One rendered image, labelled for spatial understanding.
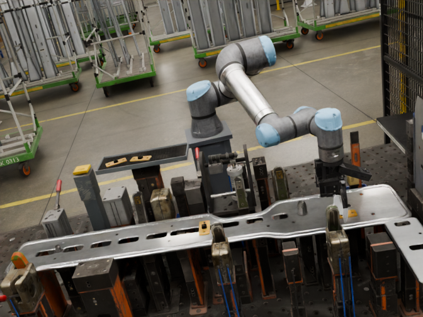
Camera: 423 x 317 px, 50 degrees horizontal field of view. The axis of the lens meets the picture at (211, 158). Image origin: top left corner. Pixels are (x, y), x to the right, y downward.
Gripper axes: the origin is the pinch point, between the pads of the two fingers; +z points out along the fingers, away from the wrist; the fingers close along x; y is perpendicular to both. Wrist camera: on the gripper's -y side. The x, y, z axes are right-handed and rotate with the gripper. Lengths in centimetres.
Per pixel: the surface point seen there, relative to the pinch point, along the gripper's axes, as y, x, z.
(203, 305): 52, 1, 30
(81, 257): 89, 2, 2
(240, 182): 31.7, -17.7, -7.2
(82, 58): 362, -874, 80
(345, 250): 4.0, 20.1, -0.2
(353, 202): -5.1, -6.1, 1.3
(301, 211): 13.0, -3.3, -0.2
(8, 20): 488, -863, -28
